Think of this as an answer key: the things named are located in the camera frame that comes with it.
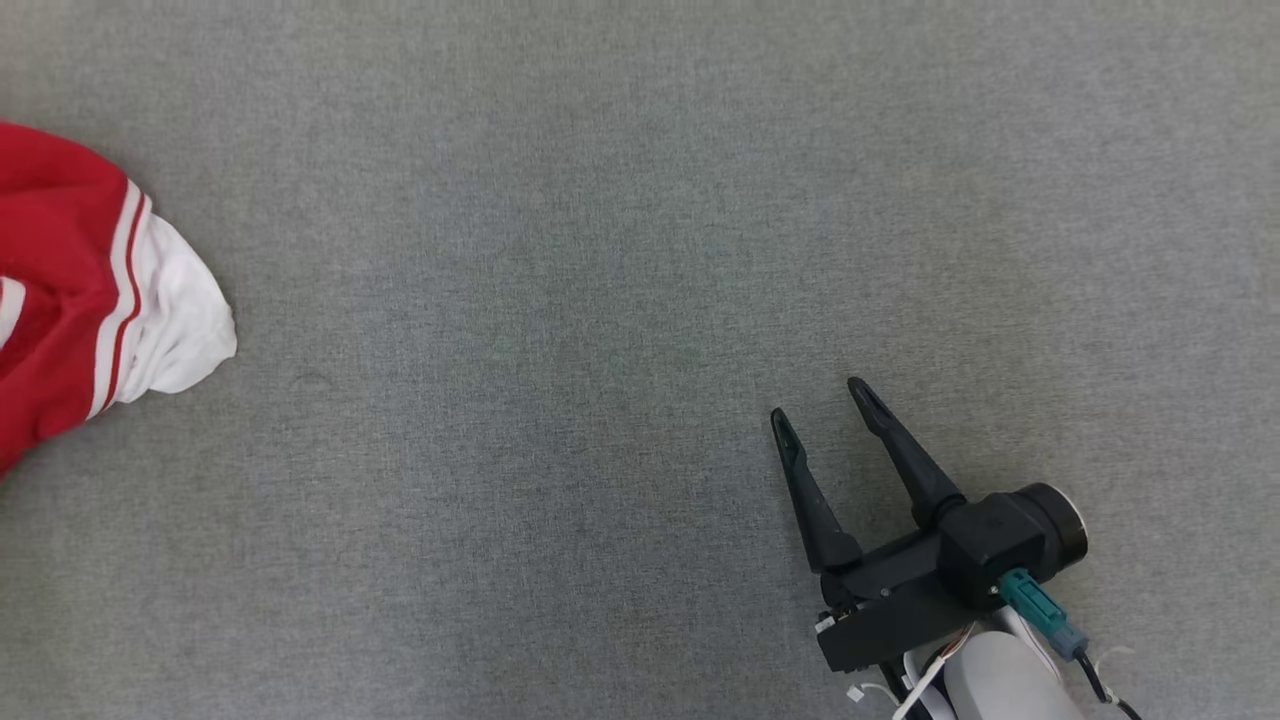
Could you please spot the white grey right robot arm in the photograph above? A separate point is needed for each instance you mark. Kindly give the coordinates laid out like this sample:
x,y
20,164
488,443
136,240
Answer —
x,y
1000,680

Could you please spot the grey fabric sofa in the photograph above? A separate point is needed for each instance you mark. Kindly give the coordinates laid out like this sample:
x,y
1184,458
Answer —
x,y
600,300

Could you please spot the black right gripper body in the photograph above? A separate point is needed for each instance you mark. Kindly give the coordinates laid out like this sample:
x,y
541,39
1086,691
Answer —
x,y
890,610

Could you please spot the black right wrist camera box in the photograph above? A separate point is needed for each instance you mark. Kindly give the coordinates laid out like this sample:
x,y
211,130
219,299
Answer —
x,y
990,545

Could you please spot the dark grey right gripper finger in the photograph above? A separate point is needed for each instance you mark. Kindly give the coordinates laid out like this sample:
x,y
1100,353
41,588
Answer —
x,y
915,465
815,520

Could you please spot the red white basketball jersey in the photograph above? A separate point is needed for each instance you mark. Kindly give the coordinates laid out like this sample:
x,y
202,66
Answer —
x,y
60,280

